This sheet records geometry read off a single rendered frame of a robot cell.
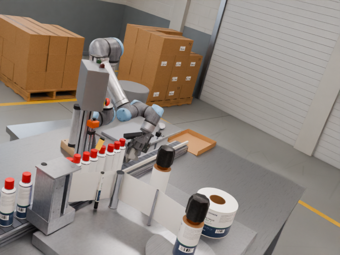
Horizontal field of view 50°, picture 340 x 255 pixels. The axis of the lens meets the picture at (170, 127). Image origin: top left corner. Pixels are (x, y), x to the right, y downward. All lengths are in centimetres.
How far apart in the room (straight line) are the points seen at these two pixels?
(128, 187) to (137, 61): 423
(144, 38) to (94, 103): 408
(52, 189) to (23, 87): 388
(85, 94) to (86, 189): 42
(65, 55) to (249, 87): 307
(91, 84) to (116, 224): 62
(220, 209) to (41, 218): 76
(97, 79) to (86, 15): 650
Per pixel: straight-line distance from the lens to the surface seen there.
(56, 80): 538
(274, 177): 266
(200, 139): 285
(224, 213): 167
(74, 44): 536
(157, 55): 548
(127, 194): 170
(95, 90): 162
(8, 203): 152
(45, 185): 146
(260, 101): 627
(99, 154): 182
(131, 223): 168
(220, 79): 668
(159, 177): 176
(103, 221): 166
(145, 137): 201
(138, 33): 578
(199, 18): 711
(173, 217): 159
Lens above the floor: 189
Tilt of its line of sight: 21 degrees down
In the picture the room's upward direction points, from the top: 15 degrees clockwise
